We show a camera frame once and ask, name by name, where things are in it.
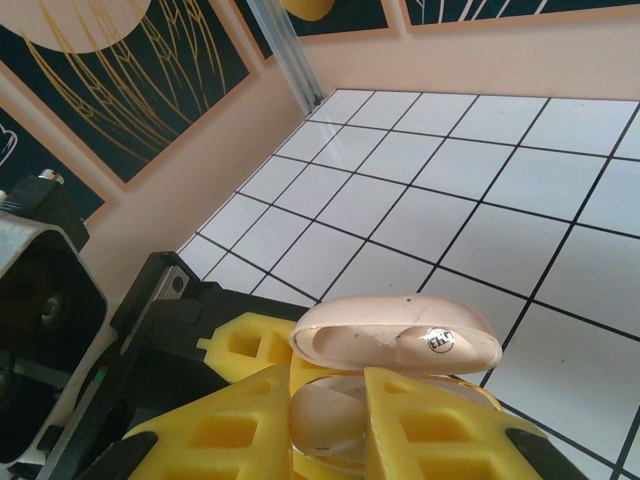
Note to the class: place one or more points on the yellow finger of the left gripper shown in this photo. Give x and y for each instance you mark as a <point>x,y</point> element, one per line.
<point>255,330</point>

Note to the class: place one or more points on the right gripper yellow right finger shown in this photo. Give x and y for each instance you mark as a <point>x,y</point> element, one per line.
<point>440,440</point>

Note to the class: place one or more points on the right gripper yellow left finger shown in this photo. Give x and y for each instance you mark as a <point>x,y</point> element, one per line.
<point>225,440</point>

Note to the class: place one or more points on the big pale circle gold panel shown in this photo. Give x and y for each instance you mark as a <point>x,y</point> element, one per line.
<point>150,100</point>

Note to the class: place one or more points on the orange oval pink feather panel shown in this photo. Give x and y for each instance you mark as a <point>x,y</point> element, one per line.
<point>360,15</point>

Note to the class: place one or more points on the large orange circle leaf panel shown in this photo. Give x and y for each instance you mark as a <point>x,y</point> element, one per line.
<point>500,7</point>

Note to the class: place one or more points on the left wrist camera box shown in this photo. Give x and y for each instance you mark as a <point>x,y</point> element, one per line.
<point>30,250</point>

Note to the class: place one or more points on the aluminium corner post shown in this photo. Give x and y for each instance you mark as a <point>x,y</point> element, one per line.
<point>290,55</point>

